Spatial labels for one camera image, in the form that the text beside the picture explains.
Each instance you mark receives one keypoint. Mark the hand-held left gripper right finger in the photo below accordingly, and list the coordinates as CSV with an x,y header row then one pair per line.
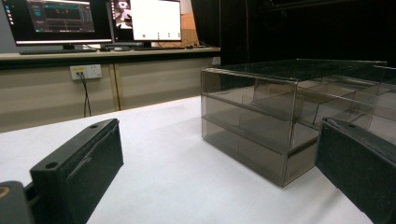
x,y
358,168

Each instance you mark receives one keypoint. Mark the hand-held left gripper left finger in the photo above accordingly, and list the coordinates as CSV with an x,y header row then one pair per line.
x,y
77,174

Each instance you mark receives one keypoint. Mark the smoky clear acrylic drawer box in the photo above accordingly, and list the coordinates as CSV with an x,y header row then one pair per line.
x,y
264,124

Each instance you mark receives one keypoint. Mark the long beige desk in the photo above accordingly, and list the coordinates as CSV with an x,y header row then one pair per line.
x,y
93,81

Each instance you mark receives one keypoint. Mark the black keyboard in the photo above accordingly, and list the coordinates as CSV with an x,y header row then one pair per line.
x,y
57,50

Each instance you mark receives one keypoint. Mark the black curtain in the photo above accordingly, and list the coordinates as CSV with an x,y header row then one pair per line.
x,y
299,29

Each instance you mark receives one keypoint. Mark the computer monitor with dark screen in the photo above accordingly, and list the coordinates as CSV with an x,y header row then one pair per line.
x,y
56,21

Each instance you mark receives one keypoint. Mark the computer monitor with white window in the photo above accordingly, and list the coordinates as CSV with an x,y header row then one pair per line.
x,y
149,20

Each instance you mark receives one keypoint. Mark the white wall power socket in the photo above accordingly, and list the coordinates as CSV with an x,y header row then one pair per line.
x,y
86,71

